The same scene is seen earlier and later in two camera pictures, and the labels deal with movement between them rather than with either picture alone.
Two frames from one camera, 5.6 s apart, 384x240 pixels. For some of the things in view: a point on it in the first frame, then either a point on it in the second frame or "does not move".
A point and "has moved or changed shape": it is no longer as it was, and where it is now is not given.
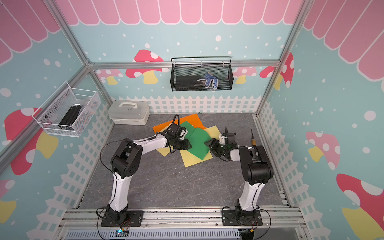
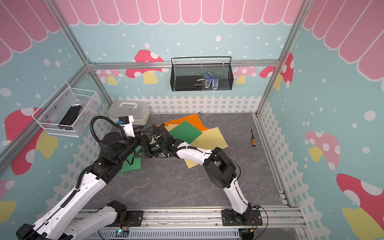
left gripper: (185, 146) → (148, 139)
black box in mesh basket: (188, 83) does not move
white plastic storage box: (129, 112) does not move
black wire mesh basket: (204, 73) does not move
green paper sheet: (197, 138) has moved or changed shape
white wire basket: (66, 112) does not move
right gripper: (213, 141) → (147, 151)
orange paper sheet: (194, 120) does not move
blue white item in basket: (208, 77) does not move
